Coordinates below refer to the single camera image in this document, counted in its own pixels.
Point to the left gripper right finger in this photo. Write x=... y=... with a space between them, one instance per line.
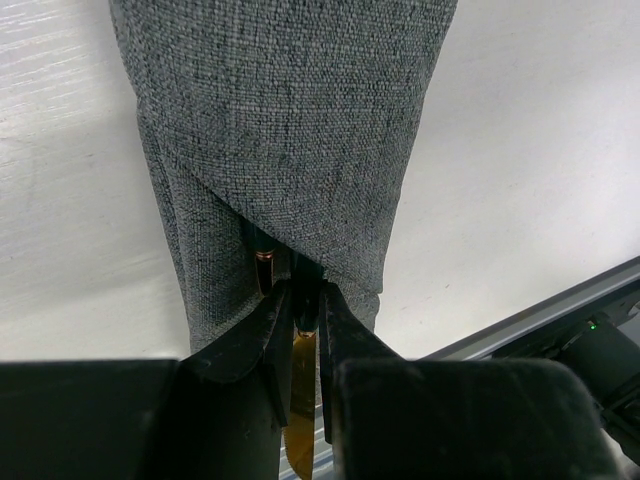
x=391 y=418

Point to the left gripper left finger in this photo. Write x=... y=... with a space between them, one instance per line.
x=217 y=414

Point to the aluminium frame rail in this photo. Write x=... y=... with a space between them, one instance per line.
x=481 y=346

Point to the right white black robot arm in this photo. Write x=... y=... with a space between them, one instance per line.
x=596 y=344

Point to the grey cloth napkin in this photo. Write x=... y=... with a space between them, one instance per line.
x=298 y=117

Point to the gold fork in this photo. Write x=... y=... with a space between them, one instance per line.
x=263 y=248

